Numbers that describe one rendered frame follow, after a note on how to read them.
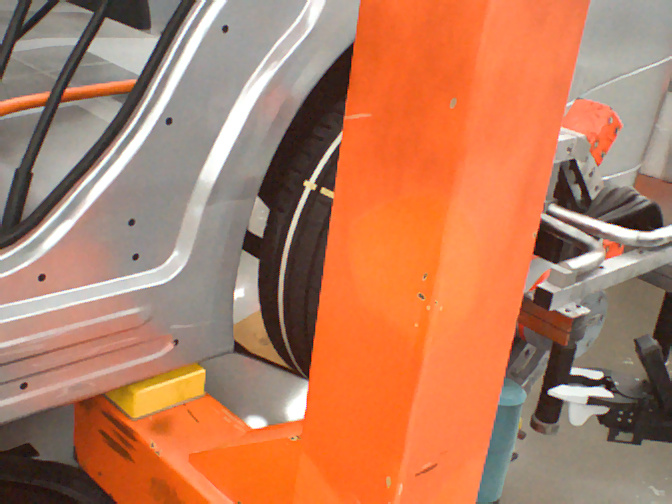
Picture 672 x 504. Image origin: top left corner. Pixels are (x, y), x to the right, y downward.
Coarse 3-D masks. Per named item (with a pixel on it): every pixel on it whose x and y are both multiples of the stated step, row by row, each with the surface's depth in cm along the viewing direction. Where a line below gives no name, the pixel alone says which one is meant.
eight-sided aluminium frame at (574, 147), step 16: (560, 144) 156; (576, 144) 159; (560, 160) 158; (576, 160) 162; (592, 160) 165; (560, 176) 171; (576, 176) 167; (592, 176) 168; (576, 192) 174; (592, 192) 170; (576, 208) 178; (560, 256) 183; (576, 256) 184; (512, 352) 184; (528, 352) 185; (544, 352) 181; (512, 368) 183; (528, 368) 181; (544, 368) 183; (528, 384) 180
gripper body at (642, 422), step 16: (608, 384) 141; (624, 384) 140; (640, 384) 141; (640, 400) 137; (656, 400) 140; (608, 416) 140; (624, 416) 140; (640, 416) 138; (656, 416) 141; (624, 432) 141; (640, 432) 139; (656, 432) 141
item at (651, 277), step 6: (666, 264) 158; (654, 270) 160; (660, 270) 159; (666, 270) 158; (636, 276) 162; (642, 276) 162; (648, 276) 161; (654, 276) 160; (660, 276) 159; (666, 276) 158; (648, 282) 161; (654, 282) 160; (660, 282) 159; (666, 282) 159; (666, 288) 159
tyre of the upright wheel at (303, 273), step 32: (320, 128) 157; (320, 160) 154; (288, 192) 156; (320, 192) 152; (288, 224) 156; (320, 224) 151; (288, 256) 155; (320, 256) 150; (288, 288) 157; (320, 288) 151; (288, 320) 160
